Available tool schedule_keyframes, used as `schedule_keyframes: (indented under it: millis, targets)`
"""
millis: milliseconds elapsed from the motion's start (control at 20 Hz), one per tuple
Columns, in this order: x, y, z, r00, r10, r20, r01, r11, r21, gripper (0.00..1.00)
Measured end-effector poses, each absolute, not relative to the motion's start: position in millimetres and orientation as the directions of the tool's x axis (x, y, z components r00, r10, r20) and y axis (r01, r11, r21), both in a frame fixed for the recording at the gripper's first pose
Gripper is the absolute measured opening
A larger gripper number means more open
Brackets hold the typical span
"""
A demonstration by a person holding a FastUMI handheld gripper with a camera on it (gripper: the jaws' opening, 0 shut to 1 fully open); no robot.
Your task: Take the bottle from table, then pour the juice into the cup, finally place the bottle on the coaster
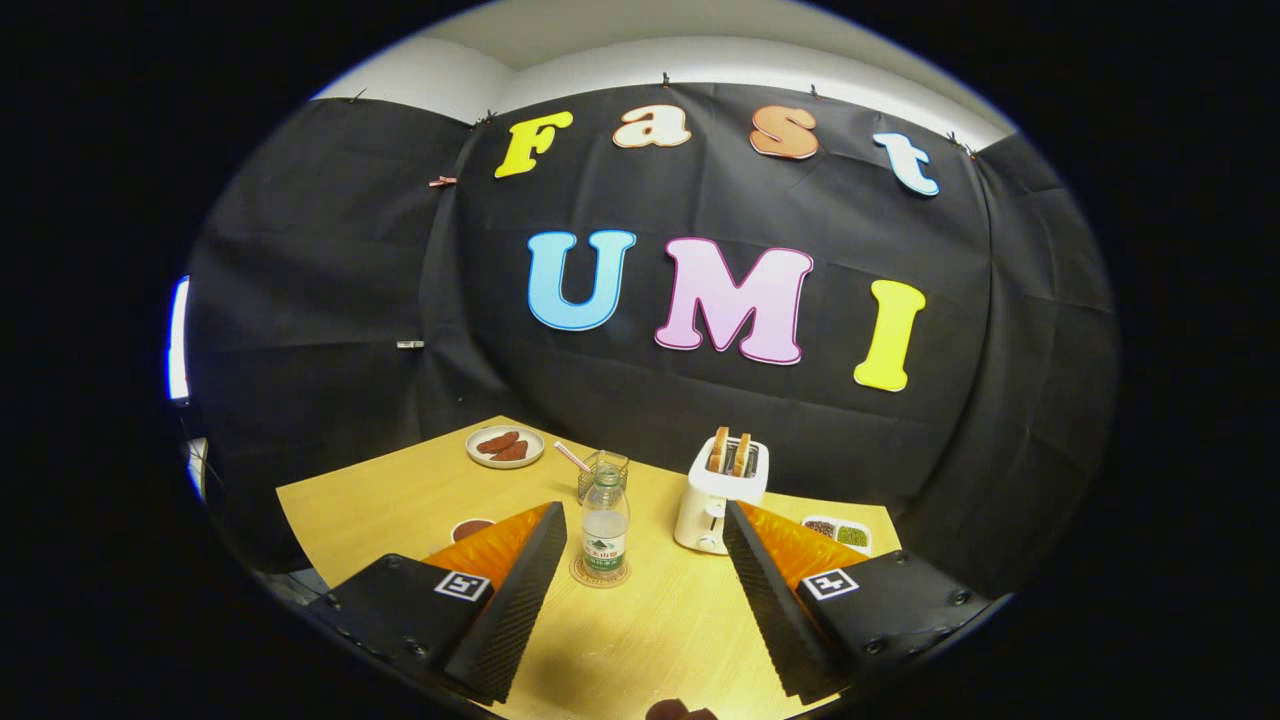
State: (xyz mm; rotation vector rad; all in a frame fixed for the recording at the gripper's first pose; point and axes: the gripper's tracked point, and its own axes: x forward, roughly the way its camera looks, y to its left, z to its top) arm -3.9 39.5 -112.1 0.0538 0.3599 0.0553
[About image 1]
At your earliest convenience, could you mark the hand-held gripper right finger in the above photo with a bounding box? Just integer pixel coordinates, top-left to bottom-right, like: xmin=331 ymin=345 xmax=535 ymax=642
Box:
xmin=722 ymin=500 xmax=993 ymax=706

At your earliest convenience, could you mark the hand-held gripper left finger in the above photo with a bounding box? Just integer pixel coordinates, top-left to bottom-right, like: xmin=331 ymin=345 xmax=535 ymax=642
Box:
xmin=308 ymin=500 xmax=569 ymax=704

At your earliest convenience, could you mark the round cork coaster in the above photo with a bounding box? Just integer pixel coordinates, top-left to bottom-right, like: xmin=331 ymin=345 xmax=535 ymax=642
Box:
xmin=569 ymin=553 xmax=633 ymax=589

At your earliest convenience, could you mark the clear plastic bottle green label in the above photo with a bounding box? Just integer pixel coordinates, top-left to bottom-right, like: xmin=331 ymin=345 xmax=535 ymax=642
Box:
xmin=581 ymin=465 xmax=631 ymax=579

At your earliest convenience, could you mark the white divided seed dish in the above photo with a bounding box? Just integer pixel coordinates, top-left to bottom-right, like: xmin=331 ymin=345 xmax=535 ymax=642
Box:
xmin=802 ymin=514 xmax=873 ymax=556

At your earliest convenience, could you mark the white toaster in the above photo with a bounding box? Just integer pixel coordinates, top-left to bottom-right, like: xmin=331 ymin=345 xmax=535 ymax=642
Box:
xmin=673 ymin=436 xmax=770 ymax=555

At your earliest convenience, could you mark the small white plate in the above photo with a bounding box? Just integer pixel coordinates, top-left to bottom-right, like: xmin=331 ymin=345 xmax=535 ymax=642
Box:
xmin=465 ymin=425 xmax=546 ymax=470

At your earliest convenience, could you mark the wooden table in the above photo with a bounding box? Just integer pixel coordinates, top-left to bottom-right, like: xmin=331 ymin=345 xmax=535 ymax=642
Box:
xmin=275 ymin=415 xmax=903 ymax=720

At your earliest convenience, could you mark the black backdrop cloth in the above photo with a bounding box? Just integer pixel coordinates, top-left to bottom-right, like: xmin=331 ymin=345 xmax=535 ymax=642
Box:
xmin=185 ymin=82 xmax=1119 ymax=601

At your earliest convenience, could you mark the computer monitor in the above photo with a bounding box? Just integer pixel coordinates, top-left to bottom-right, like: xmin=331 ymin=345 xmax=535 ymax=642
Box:
xmin=167 ymin=277 xmax=192 ymax=402

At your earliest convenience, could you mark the metal wire basket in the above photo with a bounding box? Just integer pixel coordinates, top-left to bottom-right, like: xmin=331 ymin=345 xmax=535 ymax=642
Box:
xmin=577 ymin=450 xmax=631 ymax=503

